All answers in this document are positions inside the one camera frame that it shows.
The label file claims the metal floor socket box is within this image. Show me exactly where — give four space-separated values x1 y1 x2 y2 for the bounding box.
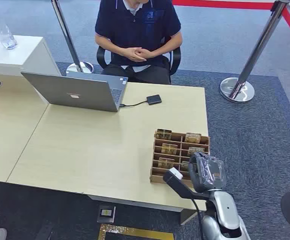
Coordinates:
97 205 116 224

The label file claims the person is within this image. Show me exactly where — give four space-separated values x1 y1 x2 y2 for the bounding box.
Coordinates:
94 0 183 85

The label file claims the black external drive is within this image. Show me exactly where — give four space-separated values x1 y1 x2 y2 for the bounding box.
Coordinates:
146 94 162 106

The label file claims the person's left hand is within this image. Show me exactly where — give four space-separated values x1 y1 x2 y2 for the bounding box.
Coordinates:
137 48 156 60

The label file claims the grey open laptop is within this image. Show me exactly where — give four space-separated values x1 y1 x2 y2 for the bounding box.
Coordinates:
20 71 129 113

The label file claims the black floor strip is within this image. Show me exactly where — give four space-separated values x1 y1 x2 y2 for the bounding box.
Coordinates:
35 225 54 240

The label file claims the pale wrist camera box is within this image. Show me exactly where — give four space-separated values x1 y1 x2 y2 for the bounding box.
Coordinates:
162 167 209 201

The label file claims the clear plastic water bottle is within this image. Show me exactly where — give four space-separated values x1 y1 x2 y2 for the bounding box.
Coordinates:
0 2 19 51

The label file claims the wooden slotted card holder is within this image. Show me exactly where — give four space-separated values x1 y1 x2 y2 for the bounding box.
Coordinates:
149 129 211 188

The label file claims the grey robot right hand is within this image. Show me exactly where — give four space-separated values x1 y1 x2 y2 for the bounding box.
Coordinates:
187 151 227 194

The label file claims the chrome stanchion post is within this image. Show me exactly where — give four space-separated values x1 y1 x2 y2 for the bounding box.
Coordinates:
219 0 290 104
51 0 94 74

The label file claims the black office chair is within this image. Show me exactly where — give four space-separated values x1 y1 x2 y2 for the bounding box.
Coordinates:
96 45 182 84

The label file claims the person's right hand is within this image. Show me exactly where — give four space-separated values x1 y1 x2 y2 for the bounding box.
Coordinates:
119 47 147 63

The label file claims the white cabinet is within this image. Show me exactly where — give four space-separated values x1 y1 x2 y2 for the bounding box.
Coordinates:
0 33 62 77

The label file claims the grey desk underframe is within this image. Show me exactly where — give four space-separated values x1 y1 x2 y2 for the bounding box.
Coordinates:
87 194 198 226

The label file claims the thin black drive cable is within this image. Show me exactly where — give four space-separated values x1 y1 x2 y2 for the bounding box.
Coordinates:
119 99 148 109

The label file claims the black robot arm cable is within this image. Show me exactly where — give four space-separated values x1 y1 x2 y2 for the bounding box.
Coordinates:
190 198 205 240

